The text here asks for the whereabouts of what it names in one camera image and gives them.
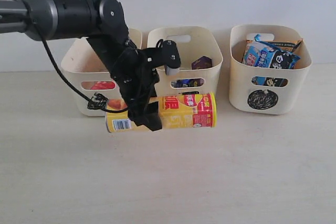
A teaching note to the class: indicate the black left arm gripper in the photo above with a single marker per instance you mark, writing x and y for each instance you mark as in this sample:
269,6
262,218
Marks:
138,76

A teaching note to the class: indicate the yellow chips can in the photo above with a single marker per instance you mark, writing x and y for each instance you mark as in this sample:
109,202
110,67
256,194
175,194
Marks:
175,112

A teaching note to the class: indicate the pink chips can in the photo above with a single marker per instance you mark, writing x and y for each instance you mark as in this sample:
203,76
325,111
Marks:
103,85

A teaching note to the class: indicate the white blue milk carton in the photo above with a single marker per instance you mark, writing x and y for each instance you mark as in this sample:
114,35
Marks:
187,83

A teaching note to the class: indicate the purple drink carton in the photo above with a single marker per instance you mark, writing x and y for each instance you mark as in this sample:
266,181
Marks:
203,62

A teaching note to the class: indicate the blue noodle packet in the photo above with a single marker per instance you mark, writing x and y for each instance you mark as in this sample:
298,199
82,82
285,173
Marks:
262,58

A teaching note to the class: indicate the orange noodle packet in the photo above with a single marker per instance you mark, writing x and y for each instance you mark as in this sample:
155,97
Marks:
290,46

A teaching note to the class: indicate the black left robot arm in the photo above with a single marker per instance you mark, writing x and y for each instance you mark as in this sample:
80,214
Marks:
102,24

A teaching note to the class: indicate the cream bin triangle mark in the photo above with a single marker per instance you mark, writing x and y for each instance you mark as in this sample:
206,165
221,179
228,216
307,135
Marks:
82,67

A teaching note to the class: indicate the cream bin square mark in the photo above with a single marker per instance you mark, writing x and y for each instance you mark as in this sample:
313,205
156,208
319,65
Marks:
192,42

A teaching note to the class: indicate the cream bin circle mark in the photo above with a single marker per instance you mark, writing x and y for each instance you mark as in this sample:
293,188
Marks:
265,90

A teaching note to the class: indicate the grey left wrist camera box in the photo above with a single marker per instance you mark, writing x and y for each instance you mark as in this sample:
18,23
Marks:
171,71

